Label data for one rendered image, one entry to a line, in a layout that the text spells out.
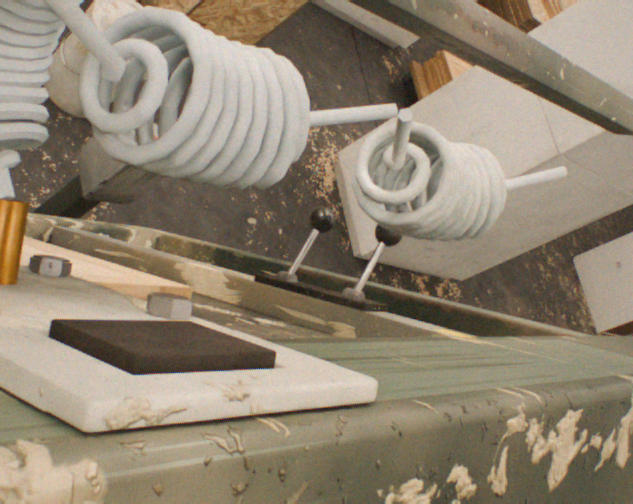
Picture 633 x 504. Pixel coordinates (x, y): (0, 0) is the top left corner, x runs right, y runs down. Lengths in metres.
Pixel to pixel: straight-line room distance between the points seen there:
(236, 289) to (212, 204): 2.10
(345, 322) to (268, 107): 0.70
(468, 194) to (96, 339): 0.32
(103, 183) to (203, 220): 1.44
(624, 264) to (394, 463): 5.76
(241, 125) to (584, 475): 0.21
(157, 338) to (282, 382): 0.04
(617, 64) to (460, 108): 0.69
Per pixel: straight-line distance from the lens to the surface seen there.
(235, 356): 0.22
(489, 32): 0.40
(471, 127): 3.53
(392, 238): 1.06
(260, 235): 3.36
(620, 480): 0.42
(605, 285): 6.02
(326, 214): 1.14
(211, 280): 1.19
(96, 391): 0.18
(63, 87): 2.94
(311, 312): 1.05
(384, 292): 1.28
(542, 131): 3.36
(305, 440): 0.21
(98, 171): 1.78
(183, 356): 0.21
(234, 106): 0.32
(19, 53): 0.30
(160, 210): 3.04
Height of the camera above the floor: 2.08
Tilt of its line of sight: 35 degrees down
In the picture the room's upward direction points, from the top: 61 degrees clockwise
